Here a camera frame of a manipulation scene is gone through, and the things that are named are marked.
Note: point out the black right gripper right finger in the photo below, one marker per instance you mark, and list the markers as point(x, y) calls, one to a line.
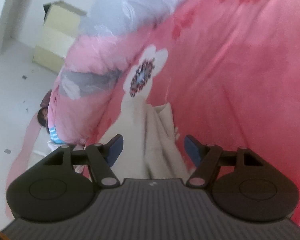
point(241, 183)

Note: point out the cream yellow cabinet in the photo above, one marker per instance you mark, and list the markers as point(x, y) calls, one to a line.
point(60, 29)

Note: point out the person lying in bed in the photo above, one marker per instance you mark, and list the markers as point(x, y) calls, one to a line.
point(42, 118)

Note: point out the red floral fleece blanket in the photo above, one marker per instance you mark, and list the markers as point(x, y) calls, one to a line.
point(230, 69)

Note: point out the blue white striped cloth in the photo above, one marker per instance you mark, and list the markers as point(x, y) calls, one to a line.
point(54, 136)

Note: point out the beige garment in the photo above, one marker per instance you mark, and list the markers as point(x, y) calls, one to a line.
point(149, 150)

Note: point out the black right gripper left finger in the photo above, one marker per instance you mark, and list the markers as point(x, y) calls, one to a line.
point(65, 183)

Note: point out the pink grey floral quilt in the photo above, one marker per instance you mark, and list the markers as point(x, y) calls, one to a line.
point(110, 37)

